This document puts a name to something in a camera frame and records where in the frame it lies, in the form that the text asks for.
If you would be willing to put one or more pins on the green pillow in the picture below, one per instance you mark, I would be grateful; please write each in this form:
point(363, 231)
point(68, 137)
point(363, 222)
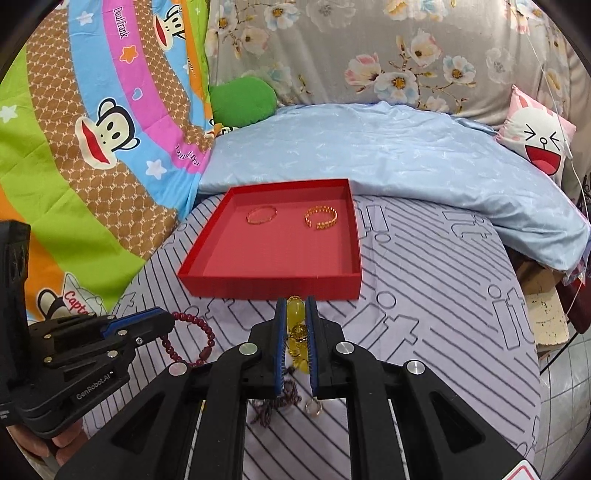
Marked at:
point(240, 101)

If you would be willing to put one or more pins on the grey floral quilt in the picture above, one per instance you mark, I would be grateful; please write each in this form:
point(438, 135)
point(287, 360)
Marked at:
point(346, 46)

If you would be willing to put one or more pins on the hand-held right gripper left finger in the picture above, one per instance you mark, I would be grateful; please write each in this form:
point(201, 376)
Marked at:
point(280, 350)

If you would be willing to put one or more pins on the red cardboard box tray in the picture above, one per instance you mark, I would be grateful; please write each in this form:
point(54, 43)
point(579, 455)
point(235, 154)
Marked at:
point(277, 258)

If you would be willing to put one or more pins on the dark red cushion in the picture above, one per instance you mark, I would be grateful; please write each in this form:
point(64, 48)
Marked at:
point(579, 300)

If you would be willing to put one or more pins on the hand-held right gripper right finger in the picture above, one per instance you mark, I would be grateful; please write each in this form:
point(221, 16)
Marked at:
point(313, 350)

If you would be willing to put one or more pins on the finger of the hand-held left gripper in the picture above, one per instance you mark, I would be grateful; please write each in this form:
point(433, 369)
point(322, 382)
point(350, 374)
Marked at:
point(152, 333)
point(134, 318)

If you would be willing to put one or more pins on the pink bunny face pillow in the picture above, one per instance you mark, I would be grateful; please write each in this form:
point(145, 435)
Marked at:
point(540, 134)

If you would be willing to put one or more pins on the light blue quilt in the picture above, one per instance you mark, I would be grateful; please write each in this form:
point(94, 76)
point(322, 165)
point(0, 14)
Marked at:
point(369, 147)

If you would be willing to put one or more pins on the thin gold bangle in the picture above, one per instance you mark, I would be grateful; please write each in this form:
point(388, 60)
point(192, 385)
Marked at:
point(263, 223)

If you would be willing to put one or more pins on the person's left hand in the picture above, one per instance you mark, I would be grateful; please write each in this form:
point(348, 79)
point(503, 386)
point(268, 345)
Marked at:
point(64, 441)

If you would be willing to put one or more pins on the cartoon monkey printed blanket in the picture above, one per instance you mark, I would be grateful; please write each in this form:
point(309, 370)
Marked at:
point(92, 69)

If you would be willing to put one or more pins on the grey striped bed sheet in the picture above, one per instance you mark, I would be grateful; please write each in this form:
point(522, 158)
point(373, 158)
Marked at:
point(438, 300)

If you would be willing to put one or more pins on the cardboard box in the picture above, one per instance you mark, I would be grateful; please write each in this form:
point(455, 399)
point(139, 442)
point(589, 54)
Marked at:
point(545, 318)

